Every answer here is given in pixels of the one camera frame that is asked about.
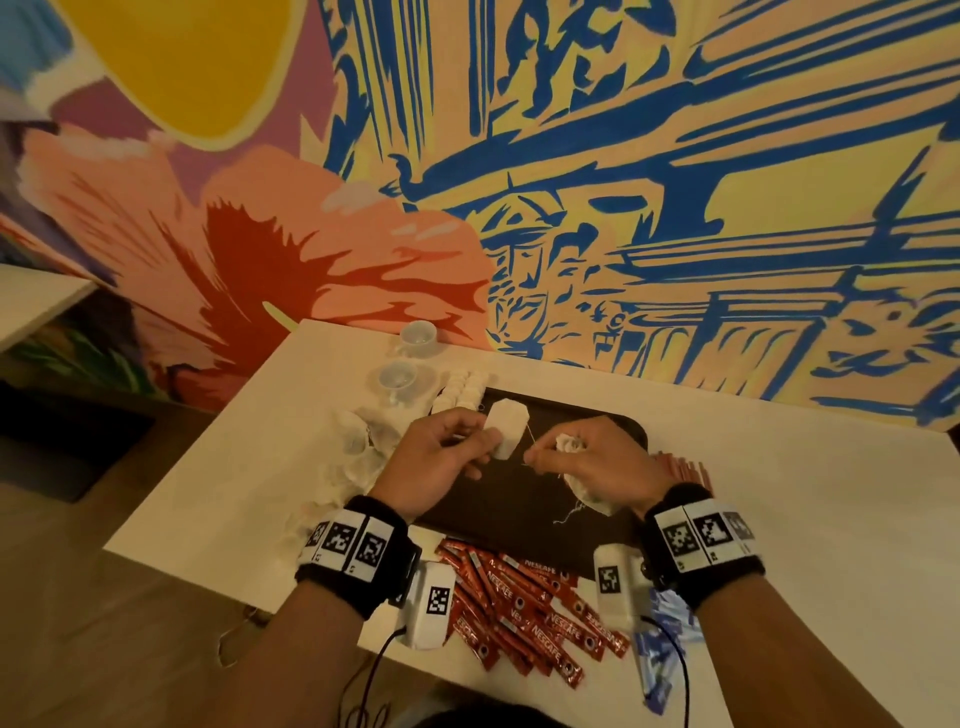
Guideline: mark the person's left hand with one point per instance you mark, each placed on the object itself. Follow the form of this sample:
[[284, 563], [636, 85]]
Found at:
[[428, 468]]

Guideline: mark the person's right hand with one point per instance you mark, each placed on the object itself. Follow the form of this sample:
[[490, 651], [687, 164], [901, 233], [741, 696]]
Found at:
[[615, 468]]

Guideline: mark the pile of white tea bags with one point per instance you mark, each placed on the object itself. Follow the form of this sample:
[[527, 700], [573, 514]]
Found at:
[[348, 465]]

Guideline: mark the row of tea bags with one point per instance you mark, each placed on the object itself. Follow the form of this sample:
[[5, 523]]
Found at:
[[462, 390]]

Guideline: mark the single white tea bag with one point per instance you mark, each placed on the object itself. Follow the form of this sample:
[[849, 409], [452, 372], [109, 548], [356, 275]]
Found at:
[[507, 426]]

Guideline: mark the dark brown tray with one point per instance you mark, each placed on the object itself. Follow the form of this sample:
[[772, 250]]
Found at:
[[510, 518]]

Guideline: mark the pile of red Nescafe sachets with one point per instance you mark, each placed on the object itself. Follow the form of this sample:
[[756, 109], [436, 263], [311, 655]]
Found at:
[[525, 615]]

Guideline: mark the pile of blue sachets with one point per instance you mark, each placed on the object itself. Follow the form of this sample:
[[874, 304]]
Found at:
[[660, 653]]

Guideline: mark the person's left forearm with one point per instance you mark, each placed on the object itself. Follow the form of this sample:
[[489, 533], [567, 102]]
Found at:
[[278, 668]]

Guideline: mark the person's right forearm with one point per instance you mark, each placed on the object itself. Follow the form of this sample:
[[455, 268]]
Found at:
[[810, 660]]

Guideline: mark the small white cup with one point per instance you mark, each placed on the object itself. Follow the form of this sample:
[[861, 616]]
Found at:
[[417, 338], [396, 380]]

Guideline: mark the white side table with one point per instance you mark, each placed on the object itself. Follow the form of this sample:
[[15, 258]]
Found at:
[[38, 300]]

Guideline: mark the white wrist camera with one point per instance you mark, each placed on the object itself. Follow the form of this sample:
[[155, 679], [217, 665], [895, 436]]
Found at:
[[432, 603], [617, 581]]

